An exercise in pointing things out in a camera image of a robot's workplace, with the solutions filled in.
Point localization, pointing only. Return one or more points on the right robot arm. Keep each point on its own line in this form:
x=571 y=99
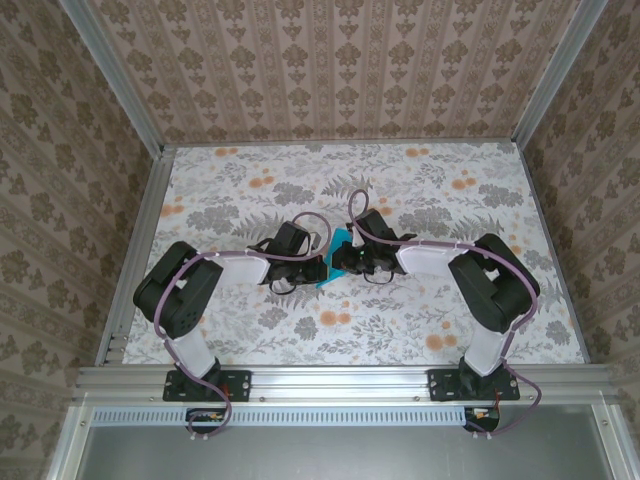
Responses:
x=425 y=260

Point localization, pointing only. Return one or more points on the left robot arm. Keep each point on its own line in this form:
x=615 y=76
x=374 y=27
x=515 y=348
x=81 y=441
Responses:
x=240 y=267

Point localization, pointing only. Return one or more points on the floral tablecloth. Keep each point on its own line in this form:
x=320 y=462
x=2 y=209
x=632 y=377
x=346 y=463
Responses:
x=350 y=325

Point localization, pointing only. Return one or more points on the small black control board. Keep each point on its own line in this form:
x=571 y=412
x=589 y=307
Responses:
x=205 y=417
x=482 y=417

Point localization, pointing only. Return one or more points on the grey metal panel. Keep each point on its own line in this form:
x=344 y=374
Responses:
x=340 y=455

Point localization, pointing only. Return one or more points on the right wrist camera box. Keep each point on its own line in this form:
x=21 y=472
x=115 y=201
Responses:
x=372 y=226

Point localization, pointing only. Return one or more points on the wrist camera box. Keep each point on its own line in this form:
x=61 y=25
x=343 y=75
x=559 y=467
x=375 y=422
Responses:
x=372 y=226
x=291 y=237

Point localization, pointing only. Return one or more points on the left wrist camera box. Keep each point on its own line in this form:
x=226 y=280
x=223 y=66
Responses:
x=291 y=237

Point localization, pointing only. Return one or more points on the thin aluminium rail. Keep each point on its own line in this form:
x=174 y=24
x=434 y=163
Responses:
x=340 y=144

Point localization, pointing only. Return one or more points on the wide aluminium frame rail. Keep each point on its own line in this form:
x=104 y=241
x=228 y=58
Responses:
x=340 y=385

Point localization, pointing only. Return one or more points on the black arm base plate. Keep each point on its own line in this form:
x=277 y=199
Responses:
x=240 y=385
x=442 y=385

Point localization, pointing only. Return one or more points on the aluminium side rail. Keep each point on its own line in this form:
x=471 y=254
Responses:
x=140 y=250
x=553 y=252

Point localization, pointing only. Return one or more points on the aluminium frame post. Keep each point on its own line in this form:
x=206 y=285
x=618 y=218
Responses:
x=115 y=75
x=555 y=70

